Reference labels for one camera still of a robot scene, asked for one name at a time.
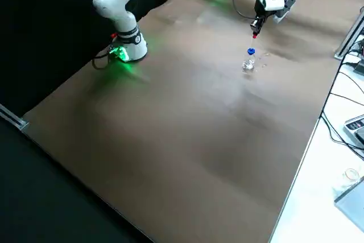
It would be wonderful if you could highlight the clear bottle with blue cap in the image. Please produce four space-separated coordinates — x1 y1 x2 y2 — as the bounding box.
241 47 257 71

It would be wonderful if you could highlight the black desk cable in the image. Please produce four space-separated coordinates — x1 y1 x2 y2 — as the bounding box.
320 52 364 160

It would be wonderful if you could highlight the aluminium profile post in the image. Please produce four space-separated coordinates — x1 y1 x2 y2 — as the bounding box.
334 6 364 60

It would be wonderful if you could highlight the clear glass cup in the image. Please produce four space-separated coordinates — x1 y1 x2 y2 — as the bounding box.
342 168 361 189

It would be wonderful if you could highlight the black arm base cable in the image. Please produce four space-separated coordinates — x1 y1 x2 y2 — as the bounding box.
92 51 113 70

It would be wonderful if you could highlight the aluminium frame rail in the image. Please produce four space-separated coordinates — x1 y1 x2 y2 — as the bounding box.
0 103 30 131

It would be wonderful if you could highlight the grey box with buttons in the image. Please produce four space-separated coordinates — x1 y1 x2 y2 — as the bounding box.
343 114 364 147

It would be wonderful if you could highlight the dark grey wrist camera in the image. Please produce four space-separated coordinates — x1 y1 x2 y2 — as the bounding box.
272 0 296 24

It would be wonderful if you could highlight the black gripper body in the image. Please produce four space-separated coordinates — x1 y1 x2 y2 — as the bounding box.
254 0 274 21

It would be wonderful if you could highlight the grey flat laptop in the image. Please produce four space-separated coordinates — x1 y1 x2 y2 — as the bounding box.
333 176 364 224

